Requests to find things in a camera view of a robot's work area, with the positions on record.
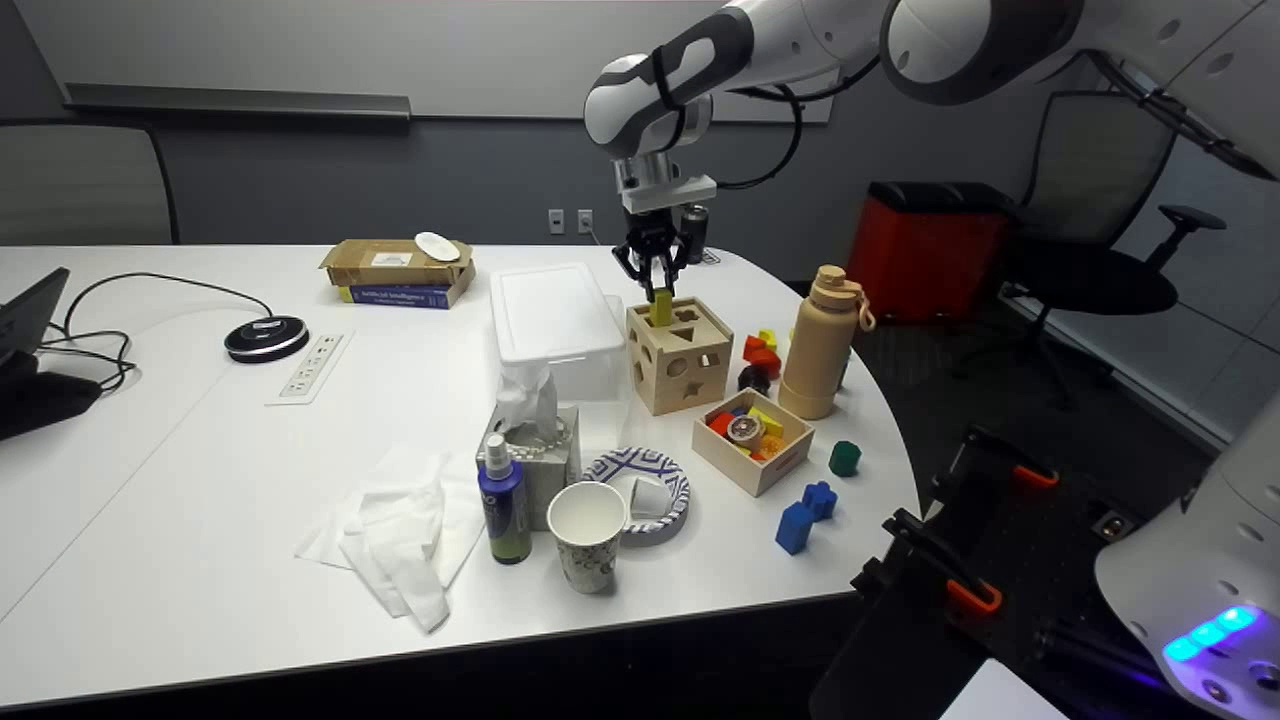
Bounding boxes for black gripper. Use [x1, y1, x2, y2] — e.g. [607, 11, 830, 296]
[610, 203, 692, 304]

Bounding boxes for blue flower-shaped block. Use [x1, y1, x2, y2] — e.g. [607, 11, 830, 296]
[796, 474, 838, 522]

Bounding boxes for open wooden tray box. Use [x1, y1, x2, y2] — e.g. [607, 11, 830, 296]
[688, 383, 814, 499]

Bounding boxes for grey tissue box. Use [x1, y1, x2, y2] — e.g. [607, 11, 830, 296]
[482, 358, 583, 531]

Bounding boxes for red bin black lid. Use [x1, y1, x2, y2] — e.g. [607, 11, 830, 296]
[843, 178, 1023, 326]

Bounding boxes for flat cardboard box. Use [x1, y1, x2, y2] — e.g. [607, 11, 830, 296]
[321, 237, 481, 291]

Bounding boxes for black tumbler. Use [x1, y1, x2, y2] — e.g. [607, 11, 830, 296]
[678, 200, 712, 266]

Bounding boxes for wooden shape sorter cube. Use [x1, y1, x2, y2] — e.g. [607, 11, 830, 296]
[624, 296, 735, 420]

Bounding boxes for red rounded block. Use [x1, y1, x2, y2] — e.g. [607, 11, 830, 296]
[740, 335, 782, 379]

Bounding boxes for beige water bottle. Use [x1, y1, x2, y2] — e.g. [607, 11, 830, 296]
[774, 258, 879, 422]

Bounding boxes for white tape roll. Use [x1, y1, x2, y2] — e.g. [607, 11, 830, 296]
[413, 227, 464, 266]

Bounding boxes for small white plastic cup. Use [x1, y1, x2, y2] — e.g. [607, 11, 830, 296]
[627, 474, 674, 522]

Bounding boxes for blue book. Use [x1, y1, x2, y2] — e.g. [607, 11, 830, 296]
[349, 278, 455, 310]

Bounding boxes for printed paper cup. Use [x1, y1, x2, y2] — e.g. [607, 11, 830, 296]
[543, 474, 632, 600]

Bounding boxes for green spray bottle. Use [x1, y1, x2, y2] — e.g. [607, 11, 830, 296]
[476, 428, 535, 568]

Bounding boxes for blue wooden cube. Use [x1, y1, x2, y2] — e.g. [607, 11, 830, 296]
[771, 499, 814, 559]

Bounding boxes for white power strip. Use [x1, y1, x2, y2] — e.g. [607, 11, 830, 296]
[263, 330, 352, 411]

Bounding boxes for crumpled white tissues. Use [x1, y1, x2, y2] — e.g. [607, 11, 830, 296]
[293, 451, 493, 641]

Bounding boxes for black round puck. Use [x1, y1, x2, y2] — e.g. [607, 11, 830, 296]
[219, 310, 311, 364]

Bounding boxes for black mesh office chair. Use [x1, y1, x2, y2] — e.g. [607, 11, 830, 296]
[996, 89, 1230, 403]

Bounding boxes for grey conference chair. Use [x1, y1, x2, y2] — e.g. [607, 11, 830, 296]
[0, 118, 180, 246]

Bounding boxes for black laptop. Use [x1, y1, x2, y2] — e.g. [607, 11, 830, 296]
[0, 263, 107, 443]

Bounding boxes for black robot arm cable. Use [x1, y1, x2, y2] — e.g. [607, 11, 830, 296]
[648, 44, 895, 193]

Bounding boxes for wall whiteboard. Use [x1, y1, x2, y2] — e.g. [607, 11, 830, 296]
[13, 0, 857, 128]

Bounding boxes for black clamp rig orange handles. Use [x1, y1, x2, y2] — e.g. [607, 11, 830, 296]
[807, 428, 1073, 720]

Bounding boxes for black table cable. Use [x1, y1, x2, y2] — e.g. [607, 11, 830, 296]
[37, 266, 276, 393]

